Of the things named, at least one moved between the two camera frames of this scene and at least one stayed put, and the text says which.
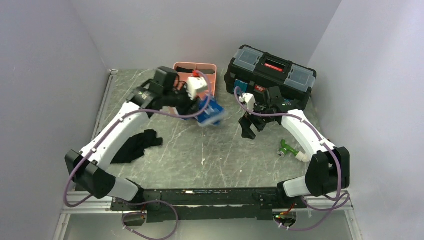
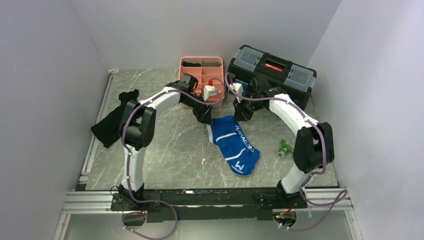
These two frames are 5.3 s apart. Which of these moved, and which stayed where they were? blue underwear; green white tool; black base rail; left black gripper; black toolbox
Moved: blue underwear; left black gripper
Stayed: black base rail; green white tool; black toolbox
